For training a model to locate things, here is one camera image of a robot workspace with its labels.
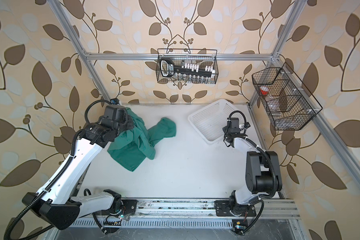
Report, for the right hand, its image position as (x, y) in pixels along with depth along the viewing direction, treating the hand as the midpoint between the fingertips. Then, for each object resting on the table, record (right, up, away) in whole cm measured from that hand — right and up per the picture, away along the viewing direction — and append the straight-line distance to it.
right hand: (228, 130), depth 94 cm
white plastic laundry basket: (-10, +5, +16) cm, 20 cm away
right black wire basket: (+24, +14, -21) cm, 35 cm away
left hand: (-56, +8, -22) cm, 60 cm away
